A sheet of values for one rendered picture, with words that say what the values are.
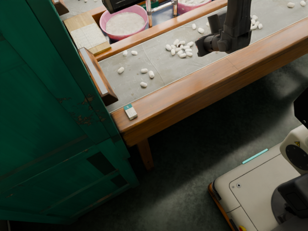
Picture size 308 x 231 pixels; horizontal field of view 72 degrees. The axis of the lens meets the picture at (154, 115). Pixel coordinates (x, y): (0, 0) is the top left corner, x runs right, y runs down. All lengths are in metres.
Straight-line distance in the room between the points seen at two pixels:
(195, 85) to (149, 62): 0.26
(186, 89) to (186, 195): 0.83
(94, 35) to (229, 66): 0.69
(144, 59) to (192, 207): 0.99
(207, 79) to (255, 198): 0.70
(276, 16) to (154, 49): 0.67
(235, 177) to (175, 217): 0.48
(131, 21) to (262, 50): 0.70
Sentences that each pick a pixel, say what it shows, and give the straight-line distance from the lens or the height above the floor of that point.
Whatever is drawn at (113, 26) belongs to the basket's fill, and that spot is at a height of 0.73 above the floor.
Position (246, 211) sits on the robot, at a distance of 1.30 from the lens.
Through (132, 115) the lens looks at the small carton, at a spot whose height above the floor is 0.78.
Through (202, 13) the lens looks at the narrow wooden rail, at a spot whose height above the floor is 0.76.
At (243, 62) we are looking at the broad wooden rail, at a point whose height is 0.76.
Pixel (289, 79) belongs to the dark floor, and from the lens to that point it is 2.17.
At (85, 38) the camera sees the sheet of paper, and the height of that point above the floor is 0.78.
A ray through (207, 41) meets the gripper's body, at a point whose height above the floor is 0.95.
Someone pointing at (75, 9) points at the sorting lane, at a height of 0.74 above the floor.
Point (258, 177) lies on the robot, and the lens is 1.35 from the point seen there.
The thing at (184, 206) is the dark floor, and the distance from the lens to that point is 1.52.
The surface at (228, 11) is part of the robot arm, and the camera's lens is 0.71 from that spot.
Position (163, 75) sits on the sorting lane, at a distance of 1.00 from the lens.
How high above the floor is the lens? 1.51
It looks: 61 degrees down
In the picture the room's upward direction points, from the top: 8 degrees counter-clockwise
